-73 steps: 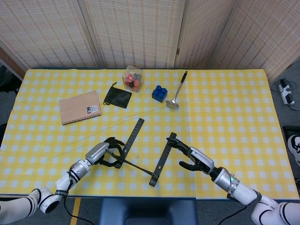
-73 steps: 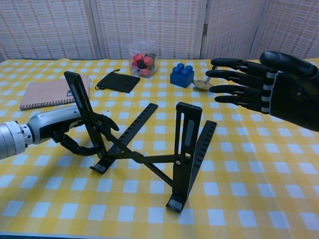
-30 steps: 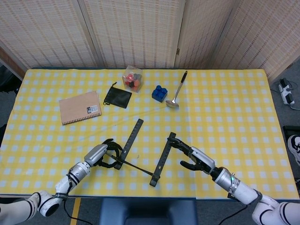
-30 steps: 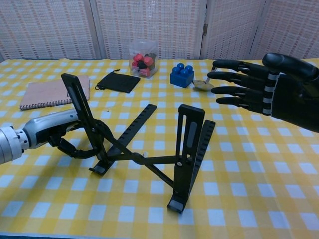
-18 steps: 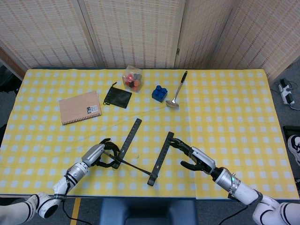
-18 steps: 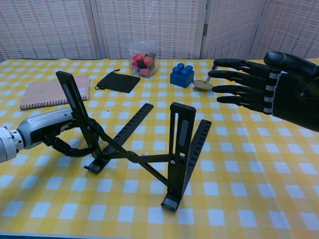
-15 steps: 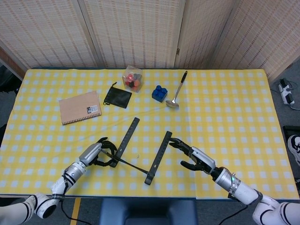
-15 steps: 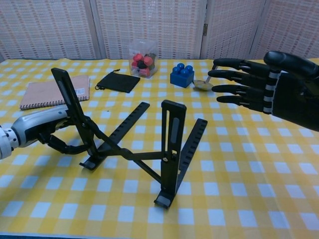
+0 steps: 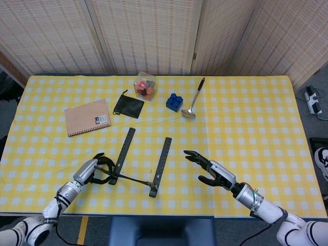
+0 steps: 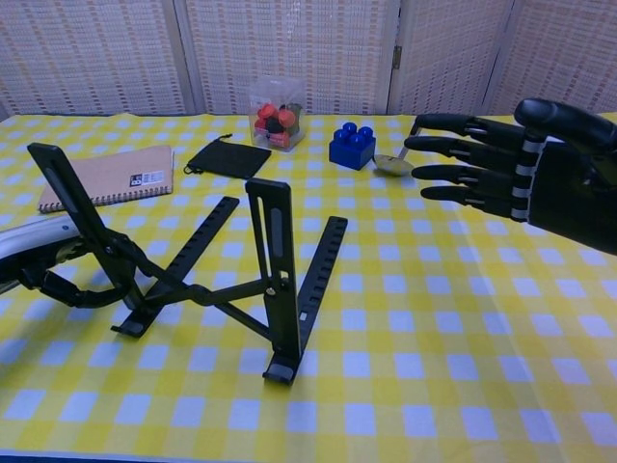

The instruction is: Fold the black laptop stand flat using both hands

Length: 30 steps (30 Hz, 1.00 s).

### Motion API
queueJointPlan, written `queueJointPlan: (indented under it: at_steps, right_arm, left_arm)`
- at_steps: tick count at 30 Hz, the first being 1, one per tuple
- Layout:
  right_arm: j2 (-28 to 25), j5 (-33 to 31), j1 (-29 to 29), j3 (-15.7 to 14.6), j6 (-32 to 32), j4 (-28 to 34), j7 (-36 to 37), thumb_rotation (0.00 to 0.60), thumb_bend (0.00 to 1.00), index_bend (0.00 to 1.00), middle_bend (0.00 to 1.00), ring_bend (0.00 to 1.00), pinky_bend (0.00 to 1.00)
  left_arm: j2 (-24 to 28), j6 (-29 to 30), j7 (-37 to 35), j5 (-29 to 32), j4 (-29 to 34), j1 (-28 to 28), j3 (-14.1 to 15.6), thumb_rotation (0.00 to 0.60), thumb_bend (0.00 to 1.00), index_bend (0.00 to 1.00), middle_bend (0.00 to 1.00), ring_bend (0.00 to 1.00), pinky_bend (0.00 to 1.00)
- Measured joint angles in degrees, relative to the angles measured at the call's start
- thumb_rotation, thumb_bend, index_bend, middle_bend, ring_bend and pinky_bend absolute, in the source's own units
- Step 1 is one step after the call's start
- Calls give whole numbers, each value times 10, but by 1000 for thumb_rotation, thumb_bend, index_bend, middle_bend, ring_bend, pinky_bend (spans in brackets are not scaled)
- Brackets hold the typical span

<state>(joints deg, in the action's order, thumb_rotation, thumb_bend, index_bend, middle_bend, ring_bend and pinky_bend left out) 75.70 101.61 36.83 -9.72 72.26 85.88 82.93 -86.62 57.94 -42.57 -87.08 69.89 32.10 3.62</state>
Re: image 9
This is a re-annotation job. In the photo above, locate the clear box with red caps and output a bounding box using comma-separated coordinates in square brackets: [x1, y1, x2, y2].
[133, 71, 157, 102]

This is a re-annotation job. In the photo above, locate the brown spiral notebook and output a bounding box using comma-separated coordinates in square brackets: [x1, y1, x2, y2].
[64, 99, 112, 137]

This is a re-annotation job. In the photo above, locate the white power strip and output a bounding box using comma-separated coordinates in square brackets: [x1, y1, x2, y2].
[304, 86, 323, 115]

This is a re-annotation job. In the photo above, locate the woven folding screen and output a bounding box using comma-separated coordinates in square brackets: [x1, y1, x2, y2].
[0, 0, 328, 89]

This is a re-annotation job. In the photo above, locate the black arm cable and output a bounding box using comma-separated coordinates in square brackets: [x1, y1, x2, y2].
[55, 222, 77, 246]
[240, 222, 273, 246]

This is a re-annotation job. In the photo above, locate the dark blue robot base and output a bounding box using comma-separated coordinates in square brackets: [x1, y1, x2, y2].
[108, 216, 217, 246]

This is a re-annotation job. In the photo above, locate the steel ladle with black handle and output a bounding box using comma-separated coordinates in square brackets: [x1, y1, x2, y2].
[180, 77, 206, 120]

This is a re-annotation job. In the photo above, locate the black folding laptop stand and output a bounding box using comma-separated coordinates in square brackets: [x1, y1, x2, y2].
[95, 127, 173, 198]

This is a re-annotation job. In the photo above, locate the black bag beside table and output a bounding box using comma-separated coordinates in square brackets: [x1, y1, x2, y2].
[0, 71, 25, 103]

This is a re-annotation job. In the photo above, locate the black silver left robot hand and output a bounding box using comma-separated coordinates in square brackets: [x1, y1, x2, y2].
[73, 153, 116, 186]

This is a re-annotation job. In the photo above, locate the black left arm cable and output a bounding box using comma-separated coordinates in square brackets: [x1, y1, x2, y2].
[55, 222, 77, 246]

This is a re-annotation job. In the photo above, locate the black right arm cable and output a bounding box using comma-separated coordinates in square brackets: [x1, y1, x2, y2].
[240, 222, 273, 246]

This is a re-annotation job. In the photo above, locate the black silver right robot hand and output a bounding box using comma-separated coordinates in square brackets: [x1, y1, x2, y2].
[183, 150, 237, 191]

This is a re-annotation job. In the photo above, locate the yellow white checked tablecloth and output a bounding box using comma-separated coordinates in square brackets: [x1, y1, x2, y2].
[0, 74, 328, 218]

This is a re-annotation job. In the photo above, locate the blue toy building brick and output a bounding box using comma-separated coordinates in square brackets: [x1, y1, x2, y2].
[166, 93, 184, 113]

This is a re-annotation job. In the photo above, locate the black and white sneaker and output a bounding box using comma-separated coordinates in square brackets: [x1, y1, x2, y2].
[314, 147, 328, 182]

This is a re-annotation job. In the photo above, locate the black drawstring pouch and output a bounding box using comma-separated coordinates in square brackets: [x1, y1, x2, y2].
[112, 89, 145, 119]

